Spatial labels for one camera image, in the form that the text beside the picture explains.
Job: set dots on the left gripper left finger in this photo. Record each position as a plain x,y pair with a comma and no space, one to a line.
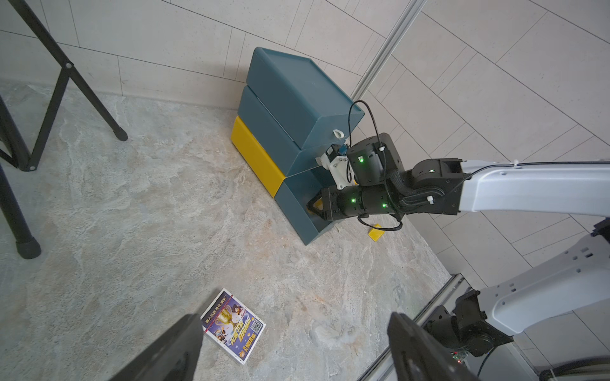
172,356

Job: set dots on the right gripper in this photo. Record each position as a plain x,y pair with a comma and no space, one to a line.
332,204

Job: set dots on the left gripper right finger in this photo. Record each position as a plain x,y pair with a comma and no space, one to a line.
417,356

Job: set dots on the teal three-drawer cabinet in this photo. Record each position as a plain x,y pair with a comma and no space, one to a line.
293,112

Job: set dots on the playing card box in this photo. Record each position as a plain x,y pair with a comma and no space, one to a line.
232,325

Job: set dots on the small yellow block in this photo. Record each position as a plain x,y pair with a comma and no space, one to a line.
376,233

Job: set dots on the aluminium mounting rail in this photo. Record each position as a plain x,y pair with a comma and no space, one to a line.
383,367

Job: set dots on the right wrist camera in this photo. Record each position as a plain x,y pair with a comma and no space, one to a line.
336,162

